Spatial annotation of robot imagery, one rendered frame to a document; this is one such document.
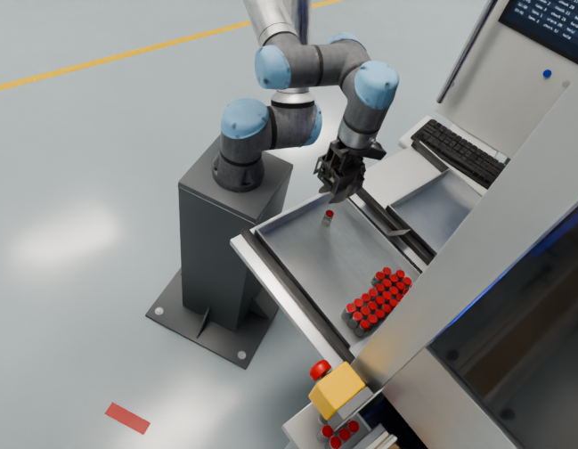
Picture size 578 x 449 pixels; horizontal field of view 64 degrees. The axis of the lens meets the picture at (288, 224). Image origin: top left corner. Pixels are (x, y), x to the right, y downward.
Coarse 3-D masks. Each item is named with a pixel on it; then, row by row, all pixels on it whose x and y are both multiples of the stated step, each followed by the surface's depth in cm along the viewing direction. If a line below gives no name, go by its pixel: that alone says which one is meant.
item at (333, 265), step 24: (288, 216) 113; (312, 216) 117; (336, 216) 118; (360, 216) 116; (264, 240) 106; (288, 240) 111; (312, 240) 112; (336, 240) 114; (360, 240) 115; (384, 240) 113; (288, 264) 107; (312, 264) 108; (336, 264) 110; (360, 264) 111; (384, 264) 112; (408, 264) 109; (312, 288) 105; (336, 288) 106; (360, 288) 107; (336, 312) 102
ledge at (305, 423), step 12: (312, 408) 89; (300, 420) 87; (312, 420) 88; (360, 420) 89; (288, 432) 86; (300, 432) 86; (312, 432) 86; (360, 432) 88; (300, 444) 85; (312, 444) 85; (324, 444) 86; (348, 444) 86
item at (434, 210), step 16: (448, 176) 132; (416, 192) 127; (432, 192) 129; (448, 192) 130; (464, 192) 130; (400, 208) 123; (416, 208) 124; (432, 208) 125; (448, 208) 126; (464, 208) 127; (416, 224) 121; (432, 224) 122; (448, 224) 123; (432, 240) 119
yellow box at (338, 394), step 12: (336, 372) 78; (348, 372) 79; (324, 384) 77; (336, 384) 77; (348, 384) 78; (360, 384) 78; (312, 396) 80; (324, 396) 76; (336, 396) 76; (348, 396) 76; (360, 396) 77; (324, 408) 78; (336, 408) 75; (348, 408) 75; (336, 420) 76
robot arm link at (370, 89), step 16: (368, 64) 80; (384, 64) 81; (352, 80) 82; (368, 80) 78; (384, 80) 78; (352, 96) 82; (368, 96) 79; (384, 96) 79; (352, 112) 83; (368, 112) 82; (384, 112) 82; (352, 128) 86; (368, 128) 84
